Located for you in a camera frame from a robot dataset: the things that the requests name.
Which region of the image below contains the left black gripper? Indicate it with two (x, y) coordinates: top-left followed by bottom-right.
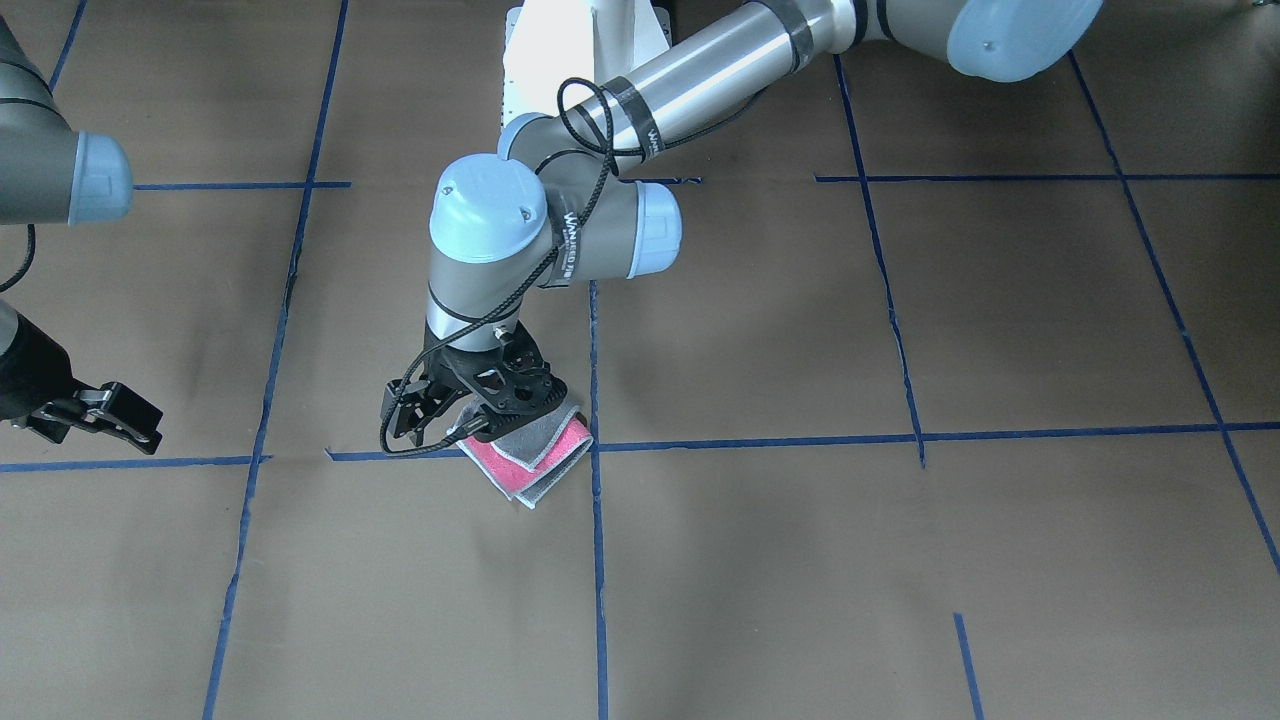
(381, 323), (568, 447)

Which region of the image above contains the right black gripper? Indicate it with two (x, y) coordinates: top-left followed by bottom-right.
(1, 305), (164, 456)

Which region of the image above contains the pink and grey towel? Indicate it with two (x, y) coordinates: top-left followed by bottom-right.
(460, 398), (593, 509)

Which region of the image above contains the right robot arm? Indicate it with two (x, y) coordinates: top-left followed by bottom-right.
(1, 22), (163, 455)

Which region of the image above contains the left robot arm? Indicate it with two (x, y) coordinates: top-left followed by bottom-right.
(378, 1), (1101, 457)

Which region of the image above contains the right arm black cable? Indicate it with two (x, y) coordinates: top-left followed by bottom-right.
(0, 225), (37, 296)

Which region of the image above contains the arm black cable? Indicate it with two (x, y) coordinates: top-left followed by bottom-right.
(0, 225), (37, 296)
(378, 76), (666, 457)

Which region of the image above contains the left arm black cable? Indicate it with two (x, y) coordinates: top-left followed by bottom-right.
(378, 76), (666, 457)

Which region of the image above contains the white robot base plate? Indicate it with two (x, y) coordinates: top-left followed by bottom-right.
(497, 1), (676, 158)

